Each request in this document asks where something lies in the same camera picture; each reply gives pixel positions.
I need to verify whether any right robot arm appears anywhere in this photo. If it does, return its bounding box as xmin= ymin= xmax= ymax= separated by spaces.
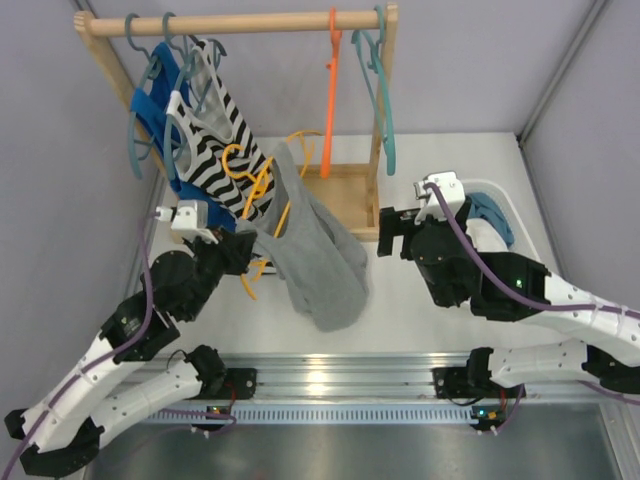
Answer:
xmin=377 ymin=207 xmax=639 ymax=399

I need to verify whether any slotted grey cable duct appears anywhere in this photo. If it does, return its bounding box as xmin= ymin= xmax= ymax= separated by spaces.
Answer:
xmin=145 ymin=401 xmax=510 ymax=425

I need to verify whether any yellow plastic hanger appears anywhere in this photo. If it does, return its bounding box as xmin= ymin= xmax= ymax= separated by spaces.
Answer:
xmin=221 ymin=130 xmax=324 ymax=300

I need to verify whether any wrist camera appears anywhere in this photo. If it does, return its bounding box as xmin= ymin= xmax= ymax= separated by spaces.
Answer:
xmin=414 ymin=171 xmax=466 ymax=225
xmin=154 ymin=200 xmax=218 ymax=244

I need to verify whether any teal plastic hanger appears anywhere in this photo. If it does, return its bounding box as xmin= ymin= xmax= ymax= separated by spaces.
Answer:
xmin=351 ymin=5 xmax=397 ymax=176

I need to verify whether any white garment in basket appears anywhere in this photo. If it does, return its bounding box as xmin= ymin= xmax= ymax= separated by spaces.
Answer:
xmin=466 ymin=218 xmax=508 ymax=253

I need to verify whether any grey-blue hanger far left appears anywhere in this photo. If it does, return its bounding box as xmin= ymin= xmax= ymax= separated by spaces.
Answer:
xmin=125 ymin=13 xmax=162 ymax=180

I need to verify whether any blue tank top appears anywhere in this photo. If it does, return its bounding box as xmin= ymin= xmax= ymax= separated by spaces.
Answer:
xmin=133 ymin=42 xmax=235 ymax=231

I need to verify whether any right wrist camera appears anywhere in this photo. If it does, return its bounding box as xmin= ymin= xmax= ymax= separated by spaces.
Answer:
xmin=414 ymin=171 xmax=466 ymax=225

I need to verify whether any black white striped tank top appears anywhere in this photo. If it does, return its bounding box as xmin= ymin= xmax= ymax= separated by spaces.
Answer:
xmin=166 ymin=41 xmax=277 ymax=224

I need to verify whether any wooden clothes rack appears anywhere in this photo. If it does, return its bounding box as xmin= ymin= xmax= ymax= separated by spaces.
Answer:
xmin=73 ymin=3 xmax=398 ymax=242

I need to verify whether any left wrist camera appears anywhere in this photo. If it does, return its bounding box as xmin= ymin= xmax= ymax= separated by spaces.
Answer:
xmin=154 ymin=200 xmax=218 ymax=244

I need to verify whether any aluminium mounting rail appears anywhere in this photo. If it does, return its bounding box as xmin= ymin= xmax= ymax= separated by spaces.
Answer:
xmin=119 ymin=351 xmax=621 ymax=404

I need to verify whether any teal-blue garment in basket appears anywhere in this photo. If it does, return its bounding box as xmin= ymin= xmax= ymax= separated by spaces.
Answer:
xmin=469 ymin=192 xmax=515 ymax=247

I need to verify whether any grey-blue hanger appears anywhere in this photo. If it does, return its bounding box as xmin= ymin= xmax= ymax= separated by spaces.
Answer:
xmin=125 ymin=13 xmax=162 ymax=180
xmin=161 ymin=11 xmax=227 ymax=182

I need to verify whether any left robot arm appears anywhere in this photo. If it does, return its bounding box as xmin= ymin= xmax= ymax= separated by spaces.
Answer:
xmin=4 ymin=230 xmax=256 ymax=478

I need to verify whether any aluminium corner post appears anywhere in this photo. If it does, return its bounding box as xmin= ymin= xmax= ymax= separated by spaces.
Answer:
xmin=516 ymin=0 xmax=611 ymax=149

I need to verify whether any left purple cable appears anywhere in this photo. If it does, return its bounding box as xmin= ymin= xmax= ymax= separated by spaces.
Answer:
xmin=0 ymin=214 xmax=238 ymax=471

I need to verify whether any orange plastic hanger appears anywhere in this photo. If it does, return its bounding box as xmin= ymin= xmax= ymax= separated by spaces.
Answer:
xmin=320 ymin=7 xmax=342 ymax=179

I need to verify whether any white plastic laundry basket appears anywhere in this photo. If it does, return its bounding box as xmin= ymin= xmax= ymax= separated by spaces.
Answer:
xmin=461 ymin=179 xmax=541 ymax=262

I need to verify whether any grey tank top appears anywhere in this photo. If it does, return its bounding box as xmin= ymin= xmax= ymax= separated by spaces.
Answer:
xmin=236 ymin=142 xmax=369 ymax=332

